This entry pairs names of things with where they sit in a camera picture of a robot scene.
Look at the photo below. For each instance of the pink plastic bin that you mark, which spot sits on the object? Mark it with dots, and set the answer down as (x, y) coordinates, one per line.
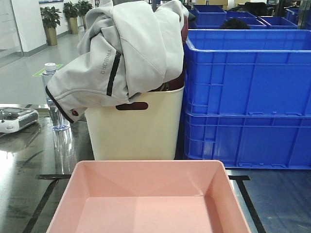
(185, 196)

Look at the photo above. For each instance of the cream plastic basket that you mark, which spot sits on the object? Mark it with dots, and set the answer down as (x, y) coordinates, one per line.
(149, 134)

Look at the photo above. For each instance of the grey Tribord jacket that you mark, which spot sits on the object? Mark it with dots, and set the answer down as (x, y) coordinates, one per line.
(128, 49)

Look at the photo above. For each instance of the large blue crate upper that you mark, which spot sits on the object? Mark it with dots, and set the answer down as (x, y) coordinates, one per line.
(248, 72)

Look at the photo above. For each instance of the large blue crate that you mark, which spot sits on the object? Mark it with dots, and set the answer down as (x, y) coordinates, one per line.
(248, 72)
(241, 141)

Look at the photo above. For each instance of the large blue crate lower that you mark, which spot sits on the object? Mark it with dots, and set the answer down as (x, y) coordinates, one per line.
(241, 141)

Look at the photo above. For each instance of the background blue crates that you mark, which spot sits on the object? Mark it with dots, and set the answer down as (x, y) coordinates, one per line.
(213, 16)

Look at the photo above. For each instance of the stainless steel table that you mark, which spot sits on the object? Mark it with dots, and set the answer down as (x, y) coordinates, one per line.
(34, 175)

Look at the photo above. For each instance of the far potted plant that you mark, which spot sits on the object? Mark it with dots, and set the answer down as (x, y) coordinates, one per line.
(71, 13)

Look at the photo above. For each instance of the white handheld device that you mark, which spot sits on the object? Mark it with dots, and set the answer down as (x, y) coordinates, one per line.
(14, 119)

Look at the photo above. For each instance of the potted plant in gold pot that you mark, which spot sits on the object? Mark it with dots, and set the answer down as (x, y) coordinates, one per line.
(51, 19)

